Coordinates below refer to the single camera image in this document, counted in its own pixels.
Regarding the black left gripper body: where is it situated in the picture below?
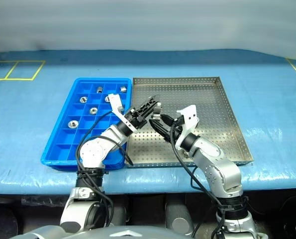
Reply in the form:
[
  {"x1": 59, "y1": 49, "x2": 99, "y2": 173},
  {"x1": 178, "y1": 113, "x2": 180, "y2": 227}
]
[{"x1": 124, "y1": 107, "x2": 148, "y2": 130}]

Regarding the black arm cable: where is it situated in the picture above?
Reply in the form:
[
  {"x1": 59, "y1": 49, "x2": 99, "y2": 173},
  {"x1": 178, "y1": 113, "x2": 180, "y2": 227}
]
[
  {"x1": 169, "y1": 123, "x2": 228, "y2": 239},
  {"x1": 75, "y1": 111, "x2": 135, "y2": 228}
]

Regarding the silver robot torso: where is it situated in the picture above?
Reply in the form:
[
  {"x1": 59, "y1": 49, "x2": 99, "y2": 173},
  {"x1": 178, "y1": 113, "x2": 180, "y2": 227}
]
[{"x1": 18, "y1": 224, "x2": 196, "y2": 239}]

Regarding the perforated steel tray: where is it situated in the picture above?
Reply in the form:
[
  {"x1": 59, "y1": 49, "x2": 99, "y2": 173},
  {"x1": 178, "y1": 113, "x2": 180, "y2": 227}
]
[{"x1": 124, "y1": 76, "x2": 254, "y2": 169}]

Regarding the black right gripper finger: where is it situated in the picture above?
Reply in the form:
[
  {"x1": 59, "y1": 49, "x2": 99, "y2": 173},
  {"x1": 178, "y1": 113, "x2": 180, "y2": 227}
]
[
  {"x1": 149, "y1": 119, "x2": 173, "y2": 143},
  {"x1": 160, "y1": 114, "x2": 175, "y2": 126}
]

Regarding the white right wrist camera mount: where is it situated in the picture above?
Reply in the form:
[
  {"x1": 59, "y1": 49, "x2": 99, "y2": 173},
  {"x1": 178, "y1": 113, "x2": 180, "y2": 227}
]
[{"x1": 175, "y1": 104, "x2": 200, "y2": 150}]

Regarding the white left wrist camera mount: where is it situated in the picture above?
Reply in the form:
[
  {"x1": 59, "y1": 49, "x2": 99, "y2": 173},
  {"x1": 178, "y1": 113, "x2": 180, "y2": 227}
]
[{"x1": 107, "y1": 93, "x2": 136, "y2": 130}]

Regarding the dark grey rounded cylinder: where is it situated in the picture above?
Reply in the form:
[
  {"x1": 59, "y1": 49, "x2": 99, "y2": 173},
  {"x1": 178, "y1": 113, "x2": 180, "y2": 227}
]
[
  {"x1": 109, "y1": 206, "x2": 127, "y2": 226},
  {"x1": 164, "y1": 196, "x2": 196, "y2": 236}
]

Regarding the blue compartment tray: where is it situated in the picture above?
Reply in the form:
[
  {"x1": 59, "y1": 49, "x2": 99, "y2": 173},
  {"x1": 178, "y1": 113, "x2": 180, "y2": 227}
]
[{"x1": 40, "y1": 77, "x2": 133, "y2": 171}]

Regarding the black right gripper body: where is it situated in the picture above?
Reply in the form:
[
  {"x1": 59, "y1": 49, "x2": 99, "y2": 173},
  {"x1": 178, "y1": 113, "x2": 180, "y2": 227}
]
[{"x1": 166, "y1": 116, "x2": 186, "y2": 145}]

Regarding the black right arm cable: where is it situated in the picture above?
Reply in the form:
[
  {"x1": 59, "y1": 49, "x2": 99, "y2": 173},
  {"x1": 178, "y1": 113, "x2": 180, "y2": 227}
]
[{"x1": 169, "y1": 123, "x2": 228, "y2": 239}]

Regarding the black rounded shape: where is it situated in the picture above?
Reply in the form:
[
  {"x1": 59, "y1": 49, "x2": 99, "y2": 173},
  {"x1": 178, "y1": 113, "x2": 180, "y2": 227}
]
[
  {"x1": 0, "y1": 196, "x2": 19, "y2": 239},
  {"x1": 278, "y1": 195, "x2": 296, "y2": 239}
]

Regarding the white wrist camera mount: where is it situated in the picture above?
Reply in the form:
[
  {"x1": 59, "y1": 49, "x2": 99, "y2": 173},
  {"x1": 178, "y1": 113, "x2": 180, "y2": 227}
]
[
  {"x1": 175, "y1": 104, "x2": 200, "y2": 150},
  {"x1": 107, "y1": 93, "x2": 136, "y2": 130}
]

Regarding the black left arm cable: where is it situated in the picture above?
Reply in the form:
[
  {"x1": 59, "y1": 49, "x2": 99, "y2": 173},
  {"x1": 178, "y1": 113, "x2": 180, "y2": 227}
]
[{"x1": 75, "y1": 111, "x2": 135, "y2": 228}]

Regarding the yellow tape double square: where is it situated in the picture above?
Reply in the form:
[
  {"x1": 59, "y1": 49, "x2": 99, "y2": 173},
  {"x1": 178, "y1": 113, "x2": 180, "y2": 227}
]
[{"x1": 0, "y1": 60, "x2": 46, "y2": 82}]

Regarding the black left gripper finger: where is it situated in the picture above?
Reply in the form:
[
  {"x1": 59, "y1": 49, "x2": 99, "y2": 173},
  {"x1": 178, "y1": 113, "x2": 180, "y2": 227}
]
[
  {"x1": 144, "y1": 101, "x2": 162, "y2": 123},
  {"x1": 137, "y1": 94, "x2": 161, "y2": 115}
]

